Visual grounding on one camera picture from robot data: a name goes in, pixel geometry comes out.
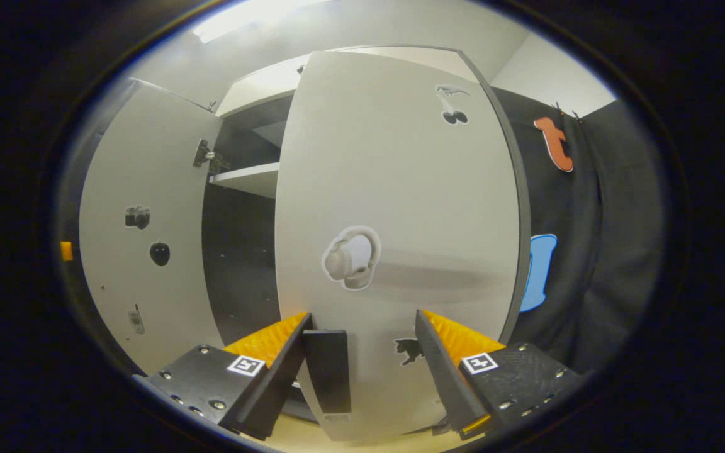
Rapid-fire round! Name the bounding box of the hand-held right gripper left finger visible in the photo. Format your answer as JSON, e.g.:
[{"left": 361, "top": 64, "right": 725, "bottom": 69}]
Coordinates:
[{"left": 133, "top": 311, "right": 314, "bottom": 441}]

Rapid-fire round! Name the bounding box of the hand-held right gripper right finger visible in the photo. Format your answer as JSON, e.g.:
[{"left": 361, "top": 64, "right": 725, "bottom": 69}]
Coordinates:
[{"left": 415, "top": 309, "right": 583, "bottom": 441}]

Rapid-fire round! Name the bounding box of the grey cabinet door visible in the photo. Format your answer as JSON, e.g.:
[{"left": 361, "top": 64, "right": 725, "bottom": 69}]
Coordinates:
[
  {"left": 274, "top": 47, "right": 532, "bottom": 442},
  {"left": 79, "top": 79, "right": 226, "bottom": 378}
]

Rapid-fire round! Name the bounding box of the grey shoe cabinet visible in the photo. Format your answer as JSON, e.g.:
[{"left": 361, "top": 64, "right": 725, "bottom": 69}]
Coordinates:
[{"left": 202, "top": 44, "right": 486, "bottom": 422}]

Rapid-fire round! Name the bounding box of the metal door hinge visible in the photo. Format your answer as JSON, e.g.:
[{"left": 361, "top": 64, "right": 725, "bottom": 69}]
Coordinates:
[{"left": 193, "top": 138, "right": 231, "bottom": 176}]

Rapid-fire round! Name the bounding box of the white cabinet shelf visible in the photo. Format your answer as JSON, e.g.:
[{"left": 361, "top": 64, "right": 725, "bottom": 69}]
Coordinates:
[{"left": 210, "top": 162, "right": 281, "bottom": 201}]

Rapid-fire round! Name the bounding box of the black backdrop cloth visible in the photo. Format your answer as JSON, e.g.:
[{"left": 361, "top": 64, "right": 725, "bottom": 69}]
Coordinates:
[{"left": 488, "top": 85, "right": 668, "bottom": 378}]

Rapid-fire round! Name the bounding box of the black door handle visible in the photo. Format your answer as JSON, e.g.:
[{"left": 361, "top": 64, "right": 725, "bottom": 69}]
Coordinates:
[{"left": 301, "top": 329, "right": 352, "bottom": 415}]

